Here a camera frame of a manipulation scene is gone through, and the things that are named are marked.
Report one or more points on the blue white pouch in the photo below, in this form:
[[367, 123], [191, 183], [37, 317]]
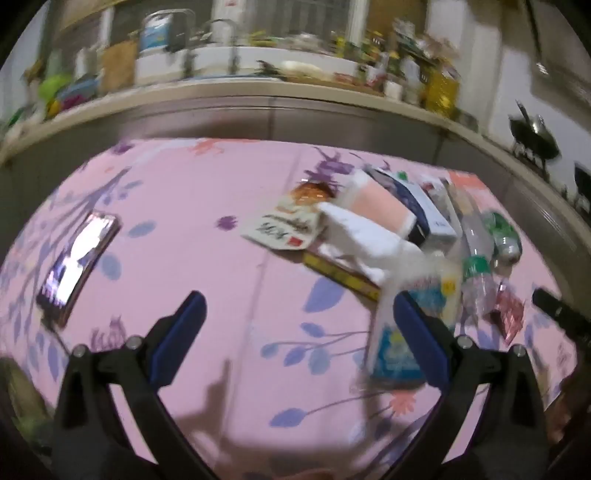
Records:
[[157, 37]]

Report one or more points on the crushed green can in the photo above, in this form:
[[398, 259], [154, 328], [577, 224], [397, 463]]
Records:
[[502, 230]]

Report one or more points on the blue white plastic packet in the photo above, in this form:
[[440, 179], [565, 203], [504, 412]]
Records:
[[392, 350]]

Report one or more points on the pink floral tablecloth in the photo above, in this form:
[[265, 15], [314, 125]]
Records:
[[184, 194]]

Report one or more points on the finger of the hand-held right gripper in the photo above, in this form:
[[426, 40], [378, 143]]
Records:
[[561, 314]]

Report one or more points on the black wok with steel lid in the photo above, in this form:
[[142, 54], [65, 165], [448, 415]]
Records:
[[535, 136]]

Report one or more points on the clear plastic bottle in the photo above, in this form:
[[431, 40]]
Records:
[[475, 240]]

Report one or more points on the white orange snack packet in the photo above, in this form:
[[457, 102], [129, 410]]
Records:
[[286, 226]]

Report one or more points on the dark blue carton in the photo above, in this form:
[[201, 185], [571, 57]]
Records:
[[408, 196]]

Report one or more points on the red foil wrapper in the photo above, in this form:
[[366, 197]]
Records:
[[510, 309]]

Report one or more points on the pink white tissue pack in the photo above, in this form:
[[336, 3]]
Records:
[[374, 203], [360, 235]]

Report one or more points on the kitchen counter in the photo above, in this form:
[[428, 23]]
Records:
[[277, 115]]

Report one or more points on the yellow cooking oil bottle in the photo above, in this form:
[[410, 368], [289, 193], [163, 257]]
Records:
[[441, 94]]

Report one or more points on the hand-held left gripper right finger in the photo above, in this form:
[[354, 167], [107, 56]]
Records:
[[422, 339]]

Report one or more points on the yellow box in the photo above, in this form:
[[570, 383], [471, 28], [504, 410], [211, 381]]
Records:
[[341, 277]]

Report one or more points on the black smartphone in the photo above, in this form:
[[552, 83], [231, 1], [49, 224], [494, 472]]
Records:
[[76, 267]]

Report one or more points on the wooden cutting board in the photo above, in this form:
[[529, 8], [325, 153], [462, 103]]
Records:
[[117, 67]]

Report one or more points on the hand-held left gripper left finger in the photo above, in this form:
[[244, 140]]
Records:
[[178, 337]]

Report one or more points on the white carton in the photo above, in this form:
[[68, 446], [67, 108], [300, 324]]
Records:
[[443, 217]]

